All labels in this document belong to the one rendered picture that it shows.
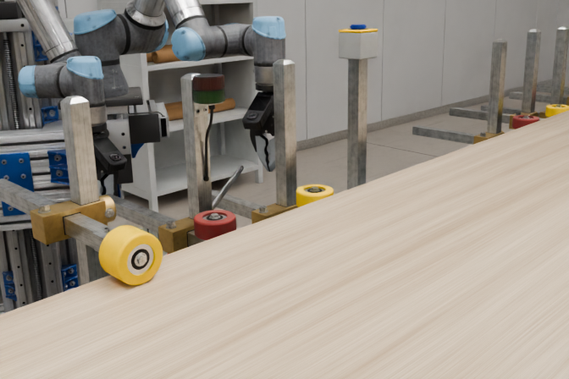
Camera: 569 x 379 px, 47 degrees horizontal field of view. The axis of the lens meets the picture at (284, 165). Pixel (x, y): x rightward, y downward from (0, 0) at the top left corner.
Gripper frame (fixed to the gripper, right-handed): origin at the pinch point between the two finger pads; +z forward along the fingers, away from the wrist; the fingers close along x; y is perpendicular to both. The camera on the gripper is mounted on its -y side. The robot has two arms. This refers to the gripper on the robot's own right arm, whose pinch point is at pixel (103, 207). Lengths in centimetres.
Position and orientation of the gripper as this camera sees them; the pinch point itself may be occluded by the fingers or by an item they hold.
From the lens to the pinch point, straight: 160.3
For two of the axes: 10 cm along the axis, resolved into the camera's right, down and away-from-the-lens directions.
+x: -7.0, 2.1, -6.8
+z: 0.2, 9.6, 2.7
